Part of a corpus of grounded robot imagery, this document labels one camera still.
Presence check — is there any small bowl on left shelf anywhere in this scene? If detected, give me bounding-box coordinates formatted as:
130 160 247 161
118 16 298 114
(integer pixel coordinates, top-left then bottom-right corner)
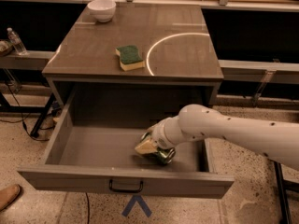
0 40 13 57

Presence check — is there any white ceramic bowl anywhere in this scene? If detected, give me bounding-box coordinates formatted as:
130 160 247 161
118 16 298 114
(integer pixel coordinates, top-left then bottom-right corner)
87 0 116 22

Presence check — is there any clear plastic water bottle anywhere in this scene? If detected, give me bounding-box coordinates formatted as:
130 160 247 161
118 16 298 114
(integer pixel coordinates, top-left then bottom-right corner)
7 27 27 55

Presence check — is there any grey shelf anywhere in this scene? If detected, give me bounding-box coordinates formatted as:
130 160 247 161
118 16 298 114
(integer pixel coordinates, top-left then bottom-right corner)
0 50 54 71
219 60 299 85

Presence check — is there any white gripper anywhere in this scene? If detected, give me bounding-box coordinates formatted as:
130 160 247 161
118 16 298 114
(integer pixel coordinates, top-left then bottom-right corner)
135 116 184 155

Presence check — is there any grey cabinet with glossy top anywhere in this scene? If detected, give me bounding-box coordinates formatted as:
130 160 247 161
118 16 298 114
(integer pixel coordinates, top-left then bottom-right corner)
43 3 223 106

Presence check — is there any black metal stand leg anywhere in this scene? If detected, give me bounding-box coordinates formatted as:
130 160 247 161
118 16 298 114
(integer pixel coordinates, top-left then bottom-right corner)
274 162 299 224

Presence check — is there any black drawer handle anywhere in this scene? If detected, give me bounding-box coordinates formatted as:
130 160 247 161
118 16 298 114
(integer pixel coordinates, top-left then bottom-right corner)
108 179 143 193

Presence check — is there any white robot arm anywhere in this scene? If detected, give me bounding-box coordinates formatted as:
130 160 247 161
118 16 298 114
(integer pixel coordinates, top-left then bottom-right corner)
135 105 299 170

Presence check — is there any grey right side shelf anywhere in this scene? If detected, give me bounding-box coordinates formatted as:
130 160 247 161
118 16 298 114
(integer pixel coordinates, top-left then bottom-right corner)
219 60 299 85

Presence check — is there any crushed green soda can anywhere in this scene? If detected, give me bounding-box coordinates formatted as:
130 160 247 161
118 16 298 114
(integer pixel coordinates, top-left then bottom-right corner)
140 133 176 165

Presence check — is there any grey open top drawer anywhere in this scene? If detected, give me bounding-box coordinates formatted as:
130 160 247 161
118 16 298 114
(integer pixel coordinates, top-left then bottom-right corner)
18 83 234 199

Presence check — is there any black floor cable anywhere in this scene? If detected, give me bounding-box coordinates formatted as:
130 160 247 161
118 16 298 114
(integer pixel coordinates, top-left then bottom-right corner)
0 77 57 143

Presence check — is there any green and yellow sponge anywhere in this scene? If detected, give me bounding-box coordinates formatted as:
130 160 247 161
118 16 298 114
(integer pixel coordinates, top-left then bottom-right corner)
116 45 145 71

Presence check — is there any grey left side shelf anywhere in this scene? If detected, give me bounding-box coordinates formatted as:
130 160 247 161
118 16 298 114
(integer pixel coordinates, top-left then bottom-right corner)
0 50 54 71

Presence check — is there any brown shoe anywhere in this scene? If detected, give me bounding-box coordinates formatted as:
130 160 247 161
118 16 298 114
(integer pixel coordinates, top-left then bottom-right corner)
0 184 21 211

